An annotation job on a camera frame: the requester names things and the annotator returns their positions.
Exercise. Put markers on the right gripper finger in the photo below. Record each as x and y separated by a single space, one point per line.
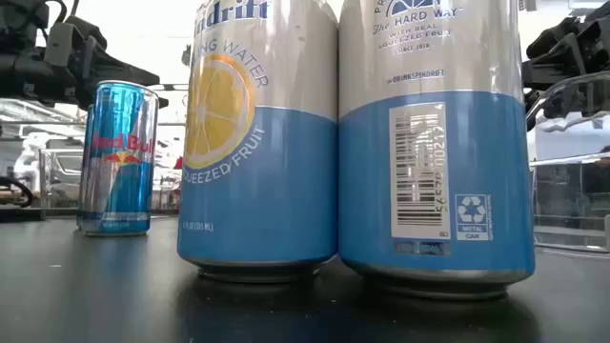
557 69
534 105

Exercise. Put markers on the blue silver Spindrift can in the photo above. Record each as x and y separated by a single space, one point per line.
476 167
257 190

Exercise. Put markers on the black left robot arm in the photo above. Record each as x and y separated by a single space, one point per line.
19 14

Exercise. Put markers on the black room divider panel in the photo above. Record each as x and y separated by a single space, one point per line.
562 190

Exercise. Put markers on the clear plastic bin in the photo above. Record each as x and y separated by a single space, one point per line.
62 181
567 200

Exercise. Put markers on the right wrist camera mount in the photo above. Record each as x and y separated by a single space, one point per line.
557 38

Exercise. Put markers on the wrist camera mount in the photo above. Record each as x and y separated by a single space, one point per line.
64 45
557 38

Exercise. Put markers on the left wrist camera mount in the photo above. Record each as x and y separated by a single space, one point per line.
64 45

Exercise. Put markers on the black aluminium table frame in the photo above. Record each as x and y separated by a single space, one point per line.
19 214

